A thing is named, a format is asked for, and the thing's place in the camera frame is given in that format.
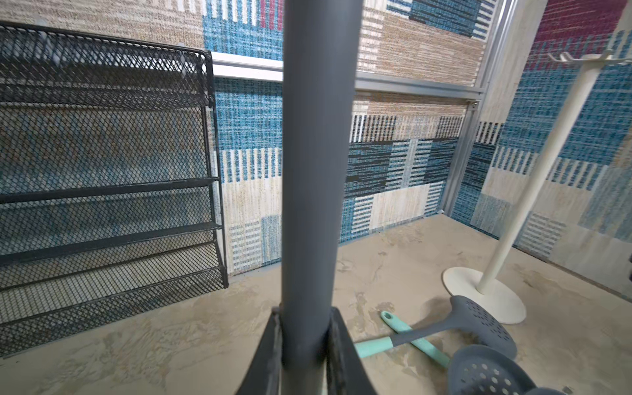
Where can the grey utensil rack stand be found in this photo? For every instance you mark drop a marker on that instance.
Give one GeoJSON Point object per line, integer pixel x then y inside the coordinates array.
{"type": "Point", "coordinates": [321, 40]}

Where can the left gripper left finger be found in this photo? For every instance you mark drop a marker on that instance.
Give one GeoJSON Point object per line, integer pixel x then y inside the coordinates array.
{"type": "Point", "coordinates": [263, 375]}

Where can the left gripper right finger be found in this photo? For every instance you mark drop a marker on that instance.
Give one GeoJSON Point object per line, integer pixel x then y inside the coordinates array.
{"type": "Point", "coordinates": [344, 370]}

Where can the black mesh shelf rack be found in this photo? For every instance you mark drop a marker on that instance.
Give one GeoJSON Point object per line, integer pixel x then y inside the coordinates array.
{"type": "Point", "coordinates": [111, 188]}

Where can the grey skimmer middle back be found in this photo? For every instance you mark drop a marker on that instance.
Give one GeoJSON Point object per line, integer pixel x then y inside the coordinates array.
{"type": "Point", "coordinates": [474, 369]}

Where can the white utensil rack stand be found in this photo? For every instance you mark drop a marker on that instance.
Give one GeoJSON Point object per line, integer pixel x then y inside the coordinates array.
{"type": "Point", "coordinates": [483, 287]}

